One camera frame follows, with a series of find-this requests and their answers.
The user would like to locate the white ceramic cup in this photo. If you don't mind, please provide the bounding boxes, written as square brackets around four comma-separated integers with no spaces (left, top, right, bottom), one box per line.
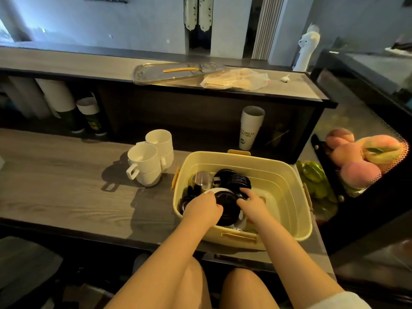
[126,143,160,181]
[145,129,174,155]
[159,150,174,171]
[136,170,162,188]

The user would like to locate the grey seat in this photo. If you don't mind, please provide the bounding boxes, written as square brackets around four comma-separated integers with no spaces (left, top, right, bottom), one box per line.
[0,236,64,309]

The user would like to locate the stack of black saucers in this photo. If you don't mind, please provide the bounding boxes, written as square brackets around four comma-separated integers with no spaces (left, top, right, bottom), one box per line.
[213,169,252,200]

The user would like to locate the white plate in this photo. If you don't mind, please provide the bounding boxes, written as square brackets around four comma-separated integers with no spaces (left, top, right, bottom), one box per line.
[203,188,249,231]

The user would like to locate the dark wooden bar counter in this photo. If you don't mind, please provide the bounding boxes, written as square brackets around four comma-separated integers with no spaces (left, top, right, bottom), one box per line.
[0,45,338,165]

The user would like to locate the person's leg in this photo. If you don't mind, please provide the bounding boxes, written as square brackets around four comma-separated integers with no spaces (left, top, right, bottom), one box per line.
[174,257,214,309]
[219,268,281,309]

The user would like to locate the clear glass tray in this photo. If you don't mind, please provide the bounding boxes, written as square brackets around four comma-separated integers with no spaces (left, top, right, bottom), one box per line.
[132,62,220,86]

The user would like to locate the green fruits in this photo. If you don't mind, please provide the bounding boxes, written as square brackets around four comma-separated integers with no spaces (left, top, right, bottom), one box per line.
[296,160,337,204]

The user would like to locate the black cups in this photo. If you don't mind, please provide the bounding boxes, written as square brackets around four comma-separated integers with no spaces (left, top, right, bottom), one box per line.
[179,186,197,216]

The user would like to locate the person's right forearm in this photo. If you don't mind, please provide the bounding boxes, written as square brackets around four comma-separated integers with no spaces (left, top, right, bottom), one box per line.
[254,215,345,309]

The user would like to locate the person's right leg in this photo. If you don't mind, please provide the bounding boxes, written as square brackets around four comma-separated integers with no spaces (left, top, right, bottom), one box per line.
[219,268,281,309]

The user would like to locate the person's left hand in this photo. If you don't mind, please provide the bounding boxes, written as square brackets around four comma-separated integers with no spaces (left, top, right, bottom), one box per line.
[182,191,224,229]

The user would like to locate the person's left leg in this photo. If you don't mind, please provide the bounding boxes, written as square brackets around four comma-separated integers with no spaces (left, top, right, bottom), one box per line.
[174,257,214,309]

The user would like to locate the black saucer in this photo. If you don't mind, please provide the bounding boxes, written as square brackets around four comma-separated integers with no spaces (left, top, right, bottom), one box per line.
[214,191,241,227]

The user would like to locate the yellow handled knife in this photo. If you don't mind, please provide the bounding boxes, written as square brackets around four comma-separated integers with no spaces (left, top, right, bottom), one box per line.
[162,63,217,74]

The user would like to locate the stack of white paper cups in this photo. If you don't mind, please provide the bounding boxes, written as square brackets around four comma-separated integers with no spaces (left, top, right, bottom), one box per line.
[239,106,266,151]

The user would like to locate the person's right hand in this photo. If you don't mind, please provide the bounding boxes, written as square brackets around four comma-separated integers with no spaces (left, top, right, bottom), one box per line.
[236,188,273,224]

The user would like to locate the sleeve of white paper cups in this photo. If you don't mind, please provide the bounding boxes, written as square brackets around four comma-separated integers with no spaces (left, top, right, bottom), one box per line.
[76,97,108,137]
[35,78,85,134]
[8,76,53,120]

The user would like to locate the steel cup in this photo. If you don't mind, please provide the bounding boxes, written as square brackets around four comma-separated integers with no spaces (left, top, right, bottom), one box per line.
[192,171,213,194]

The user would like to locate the patterned door curtain panel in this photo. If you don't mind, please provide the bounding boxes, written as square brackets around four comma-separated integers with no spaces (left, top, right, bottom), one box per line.
[183,0,199,32]
[198,0,214,33]

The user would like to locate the plastic bag of bread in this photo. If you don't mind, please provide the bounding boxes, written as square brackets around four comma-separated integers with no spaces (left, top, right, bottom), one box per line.
[200,68,271,92]

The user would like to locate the person's white sleeve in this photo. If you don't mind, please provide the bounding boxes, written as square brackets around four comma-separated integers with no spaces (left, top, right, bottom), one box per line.
[306,291,373,309]

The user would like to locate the yellow plastic tub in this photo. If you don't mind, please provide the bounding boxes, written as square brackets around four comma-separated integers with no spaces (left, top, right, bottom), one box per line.
[171,149,313,251]

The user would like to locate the person's left forearm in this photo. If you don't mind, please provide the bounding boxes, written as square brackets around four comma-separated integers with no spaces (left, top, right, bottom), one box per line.
[105,219,214,309]

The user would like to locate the white folding door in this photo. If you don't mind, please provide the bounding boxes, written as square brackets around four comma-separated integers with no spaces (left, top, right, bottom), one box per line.
[251,0,286,61]

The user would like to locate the white alpaca plush toy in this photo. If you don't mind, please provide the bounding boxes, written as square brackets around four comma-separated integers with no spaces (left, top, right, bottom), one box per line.
[292,24,321,73]

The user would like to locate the pink peach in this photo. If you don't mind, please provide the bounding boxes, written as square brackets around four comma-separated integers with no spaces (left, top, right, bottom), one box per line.
[340,160,382,189]
[330,143,365,168]
[325,127,355,150]
[363,135,403,165]

